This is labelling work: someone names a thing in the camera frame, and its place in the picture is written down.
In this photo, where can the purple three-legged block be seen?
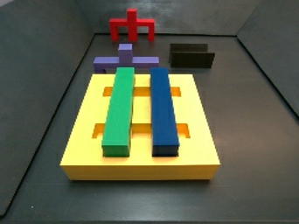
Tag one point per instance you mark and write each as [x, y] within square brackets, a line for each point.
[125, 59]

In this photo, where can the yellow slotted board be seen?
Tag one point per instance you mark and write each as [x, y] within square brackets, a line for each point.
[196, 162]

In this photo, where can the blue long bar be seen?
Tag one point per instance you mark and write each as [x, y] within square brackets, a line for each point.
[164, 131]

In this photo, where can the green long bar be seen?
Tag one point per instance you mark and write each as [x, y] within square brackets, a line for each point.
[115, 142]

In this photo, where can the red three-legged block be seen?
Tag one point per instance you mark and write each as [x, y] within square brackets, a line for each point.
[131, 22]

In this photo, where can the black angled bracket holder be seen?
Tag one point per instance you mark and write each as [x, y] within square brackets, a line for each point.
[191, 56]

